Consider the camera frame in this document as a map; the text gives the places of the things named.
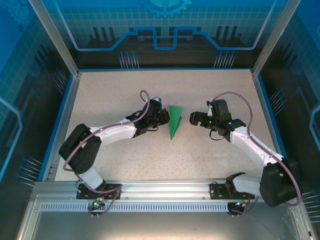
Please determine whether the green paper sheet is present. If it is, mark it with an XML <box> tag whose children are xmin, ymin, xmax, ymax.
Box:
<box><xmin>168</xmin><ymin>104</ymin><xmax>184</xmax><ymax>141</ymax></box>

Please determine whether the blue side strip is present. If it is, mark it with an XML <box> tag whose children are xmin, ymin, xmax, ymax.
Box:
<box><xmin>36</xmin><ymin>74</ymin><xmax>76</xmax><ymax>182</ymax></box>

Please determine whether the metal tray panel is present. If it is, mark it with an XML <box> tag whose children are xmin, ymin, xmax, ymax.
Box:
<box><xmin>15</xmin><ymin>194</ymin><xmax>316</xmax><ymax>240</ymax></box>

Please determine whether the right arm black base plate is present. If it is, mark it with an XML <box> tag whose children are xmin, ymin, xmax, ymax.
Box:
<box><xmin>209</xmin><ymin>182</ymin><xmax>254</xmax><ymax>201</ymax></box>

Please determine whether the aluminium mounting rail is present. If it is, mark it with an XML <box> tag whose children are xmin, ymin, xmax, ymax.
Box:
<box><xmin>32</xmin><ymin>177</ymin><xmax>301</xmax><ymax>201</ymax></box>

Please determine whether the right arm cable connector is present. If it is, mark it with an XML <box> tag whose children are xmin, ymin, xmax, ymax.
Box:
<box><xmin>233</xmin><ymin>199</ymin><xmax>252</xmax><ymax>208</ymax></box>

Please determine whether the arm cable connector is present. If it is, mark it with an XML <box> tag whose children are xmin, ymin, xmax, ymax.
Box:
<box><xmin>233</xmin><ymin>199</ymin><xmax>252</xmax><ymax>208</ymax></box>
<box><xmin>87</xmin><ymin>197</ymin><xmax>106</xmax><ymax>211</ymax></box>

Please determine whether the aluminium side rail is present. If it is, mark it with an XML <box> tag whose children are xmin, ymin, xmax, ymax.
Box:
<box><xmin>41</xmin><ymin>72</ymin><xmax>82</xmax><ymax>183</ymax></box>

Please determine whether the slotted cable duct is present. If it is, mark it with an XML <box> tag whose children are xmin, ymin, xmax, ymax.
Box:
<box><xmin>39</xmin><ymin>202</ymin><xmax>294</xmax><ymax>213</ymax></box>

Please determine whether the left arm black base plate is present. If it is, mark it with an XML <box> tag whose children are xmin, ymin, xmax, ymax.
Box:
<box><xmin>76</xmin><ymin>183</ymin><xmax>123</xmax><ymax>201</ymax></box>

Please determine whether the left arm cable connector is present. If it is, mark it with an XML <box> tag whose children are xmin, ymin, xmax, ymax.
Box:
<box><xmin>87</xmin><ymin>197</ymin><xmax>106</xmax><ymax>211</ymax></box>

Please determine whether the aluminium frame post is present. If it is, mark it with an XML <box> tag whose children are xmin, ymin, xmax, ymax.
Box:
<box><xmin>250</xmin><ymin>0</ymin><xmax>302</xmax><ymax>77</ymax></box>
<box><xmin>26</xmin><ymin>0</ymin><xmax>82</xmax><ymax>77</ymax></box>

